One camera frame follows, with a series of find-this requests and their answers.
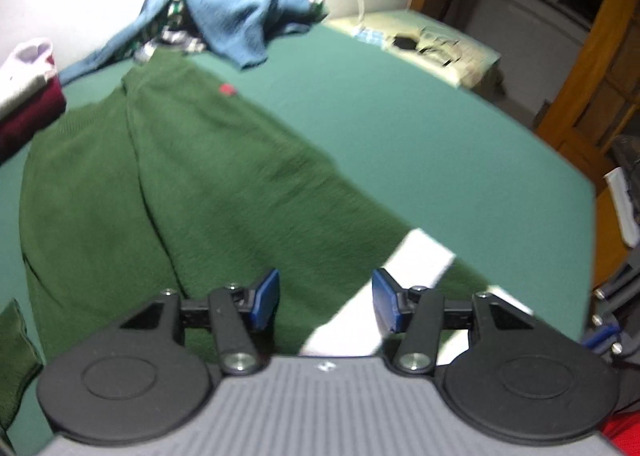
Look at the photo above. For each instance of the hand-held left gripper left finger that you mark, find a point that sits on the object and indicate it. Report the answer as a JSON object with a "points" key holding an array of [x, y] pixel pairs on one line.
{"points": [[265, 301]]}

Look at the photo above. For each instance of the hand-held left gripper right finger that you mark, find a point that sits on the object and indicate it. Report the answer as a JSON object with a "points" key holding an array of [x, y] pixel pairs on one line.
{"points": [[385, 301]]}

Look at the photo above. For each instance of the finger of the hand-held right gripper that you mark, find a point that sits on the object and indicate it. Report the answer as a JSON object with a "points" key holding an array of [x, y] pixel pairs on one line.
{"points": [[600, 336], [617, 286]]}

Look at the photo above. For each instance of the green white-striped knit sweater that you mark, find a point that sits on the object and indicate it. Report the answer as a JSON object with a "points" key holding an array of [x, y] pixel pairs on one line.
{"points": [[200, 186]]}

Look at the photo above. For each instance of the person's red clothing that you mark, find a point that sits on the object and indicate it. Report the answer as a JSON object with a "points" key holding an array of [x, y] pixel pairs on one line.
{"points": [[625, 436]]}

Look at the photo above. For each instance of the orange wooden door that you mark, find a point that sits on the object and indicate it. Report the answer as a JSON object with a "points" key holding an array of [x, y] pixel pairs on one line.
{"points": [[600, 101]]}

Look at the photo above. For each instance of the black power adapter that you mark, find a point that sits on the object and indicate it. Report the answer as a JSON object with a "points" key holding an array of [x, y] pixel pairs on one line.
{"points": [[402, 42]]}

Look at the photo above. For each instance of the white power strip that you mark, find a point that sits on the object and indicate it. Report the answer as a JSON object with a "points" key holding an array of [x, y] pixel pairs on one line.
{"points": [[370, 36]]}

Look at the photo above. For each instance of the grey checked garment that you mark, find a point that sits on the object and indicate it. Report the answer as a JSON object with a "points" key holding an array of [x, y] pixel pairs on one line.
{"points": [[175, 36]]}

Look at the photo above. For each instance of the pale printed bed sheet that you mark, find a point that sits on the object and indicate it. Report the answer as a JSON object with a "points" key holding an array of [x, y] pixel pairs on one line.
{"points": [[400, 19]]}

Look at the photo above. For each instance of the blue knit sweater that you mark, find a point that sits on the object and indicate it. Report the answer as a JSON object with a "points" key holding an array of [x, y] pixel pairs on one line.
{"points": [[235, 11]]}

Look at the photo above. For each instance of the dark red folded garment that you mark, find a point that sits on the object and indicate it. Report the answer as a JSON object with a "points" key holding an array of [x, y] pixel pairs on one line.
{"points": [[30, 121]]}

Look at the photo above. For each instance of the white folded garment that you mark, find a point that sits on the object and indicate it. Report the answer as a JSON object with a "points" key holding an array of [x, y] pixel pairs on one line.
{"points": [[25, 71]]}

